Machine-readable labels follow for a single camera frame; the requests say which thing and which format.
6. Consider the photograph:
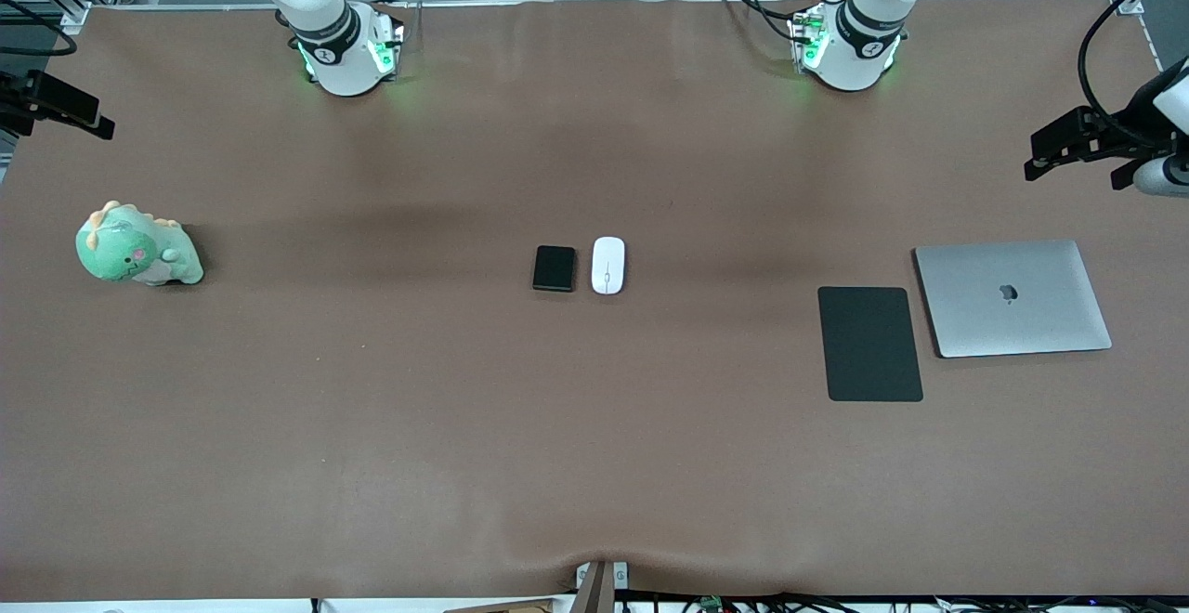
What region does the small black phone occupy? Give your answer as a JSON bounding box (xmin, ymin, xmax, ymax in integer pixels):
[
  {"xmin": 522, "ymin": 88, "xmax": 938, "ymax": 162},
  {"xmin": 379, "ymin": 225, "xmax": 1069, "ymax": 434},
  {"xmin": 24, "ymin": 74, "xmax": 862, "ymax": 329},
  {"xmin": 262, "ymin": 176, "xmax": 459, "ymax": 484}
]
[{"xmin": 532, "ymin": 245, "xmax": 578, "ymax": 294}]

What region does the camera post with silver bracket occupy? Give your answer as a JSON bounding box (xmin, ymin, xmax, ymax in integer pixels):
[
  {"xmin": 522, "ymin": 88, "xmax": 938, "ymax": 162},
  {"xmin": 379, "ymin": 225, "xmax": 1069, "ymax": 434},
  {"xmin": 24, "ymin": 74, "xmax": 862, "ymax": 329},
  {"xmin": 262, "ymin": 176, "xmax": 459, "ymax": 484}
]
[{"xmin": 573, "ymin": 559, "xmax": 631, "ymax": 613}]

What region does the black mouse pad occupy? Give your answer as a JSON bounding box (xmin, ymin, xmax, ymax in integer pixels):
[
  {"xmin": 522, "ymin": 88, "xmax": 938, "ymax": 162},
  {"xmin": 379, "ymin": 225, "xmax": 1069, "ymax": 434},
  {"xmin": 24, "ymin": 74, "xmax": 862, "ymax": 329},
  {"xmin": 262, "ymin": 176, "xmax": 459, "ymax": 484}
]
[{"xmin": 817, "ymin": 286, "xmax": 924, "ymax": 403}]

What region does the white computer mouse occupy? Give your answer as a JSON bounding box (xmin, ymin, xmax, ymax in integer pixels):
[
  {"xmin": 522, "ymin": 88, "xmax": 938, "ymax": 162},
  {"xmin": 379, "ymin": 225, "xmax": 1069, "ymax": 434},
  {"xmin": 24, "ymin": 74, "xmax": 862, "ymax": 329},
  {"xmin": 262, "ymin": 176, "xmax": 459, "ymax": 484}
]
[{"xmin": 592, "ymin": 237, "xmax": 626, "ymax": 296}]

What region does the brown table cover mat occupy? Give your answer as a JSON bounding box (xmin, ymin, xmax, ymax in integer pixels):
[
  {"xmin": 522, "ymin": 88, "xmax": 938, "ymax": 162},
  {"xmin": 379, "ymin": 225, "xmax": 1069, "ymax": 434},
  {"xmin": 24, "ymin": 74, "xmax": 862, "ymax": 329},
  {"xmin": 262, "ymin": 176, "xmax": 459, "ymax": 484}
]
[{"xmin": 0, "ymin": 0, "xmax": 1189, "ymax": 600}]

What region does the green dinosaur plush toy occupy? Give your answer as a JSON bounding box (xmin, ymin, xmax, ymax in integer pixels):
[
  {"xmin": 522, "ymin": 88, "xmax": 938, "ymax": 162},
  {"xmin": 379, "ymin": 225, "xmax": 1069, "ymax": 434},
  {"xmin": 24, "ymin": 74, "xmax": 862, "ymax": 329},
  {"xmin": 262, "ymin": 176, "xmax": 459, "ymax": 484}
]
[{"xmin": 76, "ymin": 201, "xmax": 205, "ymax": 287}]

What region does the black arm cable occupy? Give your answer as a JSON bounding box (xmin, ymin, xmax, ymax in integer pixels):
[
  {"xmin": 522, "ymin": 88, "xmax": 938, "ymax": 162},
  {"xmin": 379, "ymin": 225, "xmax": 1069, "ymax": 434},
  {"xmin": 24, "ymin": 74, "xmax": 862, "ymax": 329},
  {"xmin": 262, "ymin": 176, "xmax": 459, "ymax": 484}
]
[
  {"xmin": 1078, "ymin": 0, "xmax": 1189, "ymax": 145},
  {"xmin": 0, "ymin": 0, "xmax": 77, "ymax": 59}
]

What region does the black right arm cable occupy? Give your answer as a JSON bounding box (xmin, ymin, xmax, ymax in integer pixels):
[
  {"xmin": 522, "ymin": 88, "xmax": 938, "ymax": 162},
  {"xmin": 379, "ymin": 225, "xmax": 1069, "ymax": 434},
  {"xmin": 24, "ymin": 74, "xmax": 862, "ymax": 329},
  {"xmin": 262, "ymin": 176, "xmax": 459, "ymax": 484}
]
[{"xmin": 0, "ymin": 0, "xmax": 77, "ymax": 59}]

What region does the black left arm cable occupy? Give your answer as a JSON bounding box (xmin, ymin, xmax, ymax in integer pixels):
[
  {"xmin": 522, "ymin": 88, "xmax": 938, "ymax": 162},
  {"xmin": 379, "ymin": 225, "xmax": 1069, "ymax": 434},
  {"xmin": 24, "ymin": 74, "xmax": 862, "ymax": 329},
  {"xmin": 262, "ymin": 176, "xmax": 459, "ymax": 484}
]
[{"xmin": 1078, "ymin": 0, "xmax": 1189, "ymax": 145}]

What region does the silver closed laptop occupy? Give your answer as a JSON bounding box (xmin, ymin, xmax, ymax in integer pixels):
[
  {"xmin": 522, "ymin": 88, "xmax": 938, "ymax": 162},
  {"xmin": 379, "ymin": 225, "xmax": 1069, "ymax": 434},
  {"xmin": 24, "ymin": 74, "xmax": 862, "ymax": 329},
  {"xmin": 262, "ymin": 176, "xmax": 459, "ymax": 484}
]
[{"xmin": 913, "ymin": 239, "xmax": 1114, "ymax": 359}]

